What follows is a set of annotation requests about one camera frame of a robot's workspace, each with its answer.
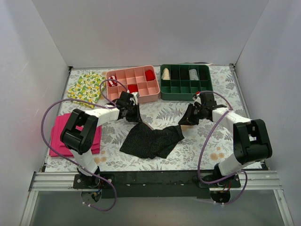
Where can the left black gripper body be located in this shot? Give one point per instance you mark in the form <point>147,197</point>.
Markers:
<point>132,112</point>

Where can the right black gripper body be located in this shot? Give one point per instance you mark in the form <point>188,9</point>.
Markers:
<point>193,113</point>

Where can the black striped underwear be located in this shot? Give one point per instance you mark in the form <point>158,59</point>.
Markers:
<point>145,143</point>

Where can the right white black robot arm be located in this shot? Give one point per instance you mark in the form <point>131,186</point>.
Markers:
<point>251,141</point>

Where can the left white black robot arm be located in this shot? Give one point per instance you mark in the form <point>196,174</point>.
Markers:
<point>80,130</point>

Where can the red rolled cloth front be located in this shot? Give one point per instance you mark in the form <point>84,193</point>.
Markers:
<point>133,88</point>

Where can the red rolled cloth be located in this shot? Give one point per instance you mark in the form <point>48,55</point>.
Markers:
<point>149,75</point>
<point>133,88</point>

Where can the red white striped rolled sock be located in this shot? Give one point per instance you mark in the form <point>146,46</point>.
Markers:
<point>113,81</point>

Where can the pink divided organizer box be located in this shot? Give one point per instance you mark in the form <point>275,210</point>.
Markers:
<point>141,79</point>

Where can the green divided organizer box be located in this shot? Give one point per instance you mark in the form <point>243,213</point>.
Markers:
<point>180,87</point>

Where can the red rolled cloth back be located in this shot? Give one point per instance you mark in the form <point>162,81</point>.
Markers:
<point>149,75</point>

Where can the grey rolled cloth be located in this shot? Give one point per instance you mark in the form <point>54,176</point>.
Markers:
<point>193,75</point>

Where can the lemon print folded cloth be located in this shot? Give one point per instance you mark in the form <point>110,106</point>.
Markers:
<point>87,88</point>

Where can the cream rolled cloth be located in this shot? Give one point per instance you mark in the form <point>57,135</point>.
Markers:
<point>165,74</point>

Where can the magenta folded cloth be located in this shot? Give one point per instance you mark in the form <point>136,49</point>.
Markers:
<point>60,146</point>

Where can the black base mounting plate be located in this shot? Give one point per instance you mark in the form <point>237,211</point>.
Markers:
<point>181,183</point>

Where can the aluminium frame rail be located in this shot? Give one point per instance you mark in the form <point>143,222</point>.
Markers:
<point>257,180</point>

